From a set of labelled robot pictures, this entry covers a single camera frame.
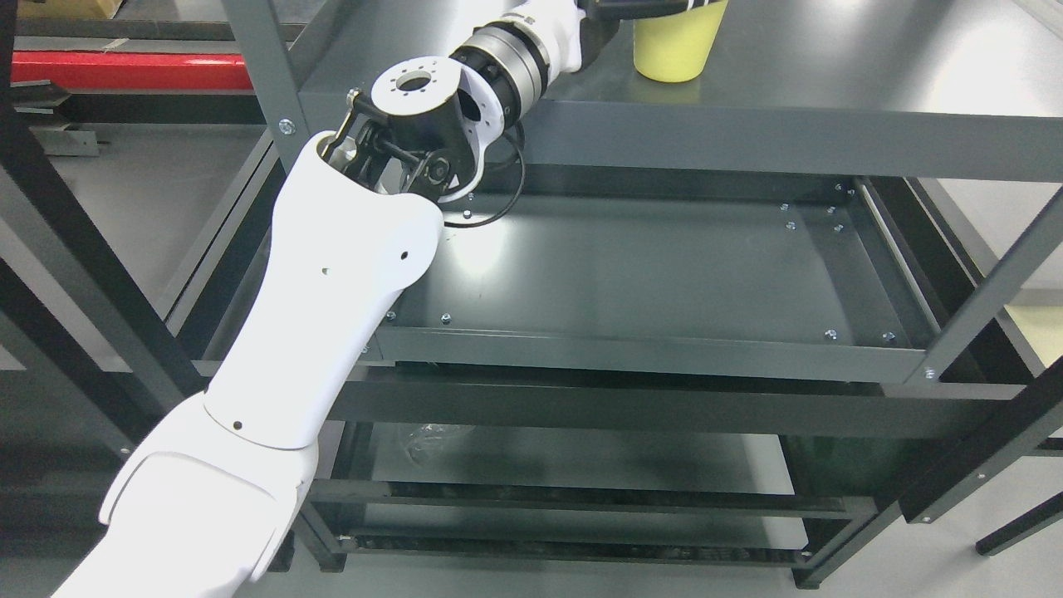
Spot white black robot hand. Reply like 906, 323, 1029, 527
513, 1, 709, 75

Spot yellow plastic cup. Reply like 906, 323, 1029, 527
632, 1, 728, 84

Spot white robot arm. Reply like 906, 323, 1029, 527
56, 1, 587, 597

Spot dark metal shelf rack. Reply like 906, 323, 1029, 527
2, 1, 1061, 588

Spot red metal beam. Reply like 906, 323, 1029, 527
12, 51, 253, 91

